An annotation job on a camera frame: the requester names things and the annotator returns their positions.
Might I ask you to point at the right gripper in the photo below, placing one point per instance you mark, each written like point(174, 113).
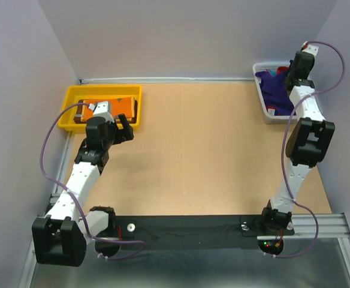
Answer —
point(289, 69)

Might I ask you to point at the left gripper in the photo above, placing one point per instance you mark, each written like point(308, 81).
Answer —
point(123, 135)

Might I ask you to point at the orange towel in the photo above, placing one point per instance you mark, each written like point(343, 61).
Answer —
point(119, 105)

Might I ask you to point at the purple towel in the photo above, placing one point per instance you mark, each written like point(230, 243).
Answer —
point(274, 94)

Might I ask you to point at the brown towel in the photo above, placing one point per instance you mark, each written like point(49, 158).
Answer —
point(88, 114)

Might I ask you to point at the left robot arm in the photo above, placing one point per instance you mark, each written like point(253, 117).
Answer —
point(62, 236)

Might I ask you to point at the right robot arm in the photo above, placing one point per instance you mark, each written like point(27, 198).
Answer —
point(304, 148)

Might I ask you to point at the red blue towel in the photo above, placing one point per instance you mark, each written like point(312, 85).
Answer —
point(277, 71)

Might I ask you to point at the white plastic basket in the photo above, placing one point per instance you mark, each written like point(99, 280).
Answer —
point(268, 119)

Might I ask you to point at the yellow plastic tray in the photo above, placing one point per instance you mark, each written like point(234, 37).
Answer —
point(76, 93)

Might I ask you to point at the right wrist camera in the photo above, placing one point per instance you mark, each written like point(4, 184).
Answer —
point(310, 48)

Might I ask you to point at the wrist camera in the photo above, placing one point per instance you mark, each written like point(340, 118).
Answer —
point(310, 48)
point(102, 109)

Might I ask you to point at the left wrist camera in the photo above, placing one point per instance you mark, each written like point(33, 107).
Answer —
point(102, 109)

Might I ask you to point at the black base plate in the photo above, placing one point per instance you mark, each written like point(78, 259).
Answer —
point(202, 232)

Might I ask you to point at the aluminium frame rail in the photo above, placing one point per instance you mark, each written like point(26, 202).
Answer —
point(320, 226)

